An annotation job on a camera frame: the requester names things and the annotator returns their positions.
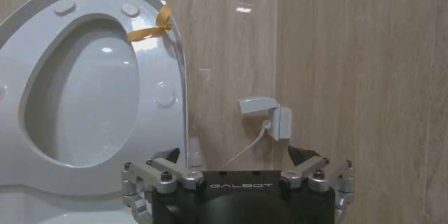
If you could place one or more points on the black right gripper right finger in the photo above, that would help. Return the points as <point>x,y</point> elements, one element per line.
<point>308,167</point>

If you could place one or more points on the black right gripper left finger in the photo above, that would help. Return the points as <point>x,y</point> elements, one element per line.
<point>164,168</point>

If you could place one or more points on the white ceramic toilet bowl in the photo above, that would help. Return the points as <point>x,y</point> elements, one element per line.
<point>52,203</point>

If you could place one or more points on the white toilet lid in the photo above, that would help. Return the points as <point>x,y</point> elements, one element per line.
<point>94,90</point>

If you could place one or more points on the gold ribbon loop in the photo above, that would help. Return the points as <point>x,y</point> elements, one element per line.
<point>146,33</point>

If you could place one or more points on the grey wall socket box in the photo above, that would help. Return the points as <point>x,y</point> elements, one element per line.
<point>280,123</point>

